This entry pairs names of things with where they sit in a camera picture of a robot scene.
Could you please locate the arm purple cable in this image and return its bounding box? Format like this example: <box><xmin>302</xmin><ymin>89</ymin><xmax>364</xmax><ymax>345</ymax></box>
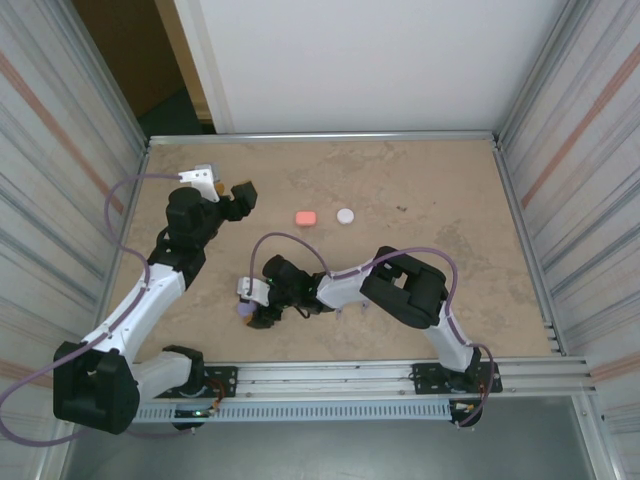
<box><xmin>0</xmin><ymin>172</ymin><xmax>194</xmax><ymax>446</ymax></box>
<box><xmin>248</xmin><ymin>231</ymin><xmax>497</xmax><ymax>429</ymax></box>

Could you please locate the aluminium table side rail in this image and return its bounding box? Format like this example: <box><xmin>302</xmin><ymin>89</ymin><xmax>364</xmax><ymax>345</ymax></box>
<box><xmin>89</xmin><ymin>142</ymin><xmax>152</xmax><ymax>346</ymax></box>
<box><xmin>492</xmin><ymin>142</ymin><xmax>599</xmax><ymax>389</ymax></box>

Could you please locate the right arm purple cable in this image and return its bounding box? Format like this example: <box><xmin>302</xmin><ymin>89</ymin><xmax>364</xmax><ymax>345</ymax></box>
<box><xmin>248</xmin><ymin>231</ymin><xmax>497</xmax><ymax>429</ymax></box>

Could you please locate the aluminium table edge rail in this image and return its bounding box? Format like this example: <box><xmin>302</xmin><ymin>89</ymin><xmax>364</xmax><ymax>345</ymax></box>
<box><xmin>146</xmin><ymin>130</ymin><xmax>503</xmax><ymax>150</ymax></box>

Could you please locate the thin red wire bundle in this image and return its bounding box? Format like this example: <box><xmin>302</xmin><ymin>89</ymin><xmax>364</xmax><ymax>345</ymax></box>
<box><xmin>207</xmin><ymin>379</ymin><xmax>229</xmax><ymax>416</ymax></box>
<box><xmin>464</xmin><ymin>377</ymin><xmax>496</xmax><ymax>416</ymax></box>

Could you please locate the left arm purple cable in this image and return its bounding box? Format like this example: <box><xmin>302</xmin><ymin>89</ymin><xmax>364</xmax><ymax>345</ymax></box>
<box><xmin>0</xmin><ymin>172</ymin><xmax>194</xmax><ymax>446</ymax></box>

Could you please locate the slotted grey cable duct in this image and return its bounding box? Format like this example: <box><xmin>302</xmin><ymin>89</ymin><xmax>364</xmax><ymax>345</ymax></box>
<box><xmin>134</xmin><ymin>402</ymin><xmax>454</xmax><ymax>424</ymax></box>

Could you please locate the brown wooden door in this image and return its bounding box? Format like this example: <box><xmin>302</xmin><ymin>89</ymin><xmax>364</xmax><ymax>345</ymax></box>
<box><xmin>69</xmin><ymin>0</ymin><xmax>211</xmax><ymax>121</ymax></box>

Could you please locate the long aluminium base rail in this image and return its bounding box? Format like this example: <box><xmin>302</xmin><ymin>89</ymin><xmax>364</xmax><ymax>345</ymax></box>
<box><xmin>134</xmin><ymin>357</ymin><xmax>599</xmax><ymax>401</ymax></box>

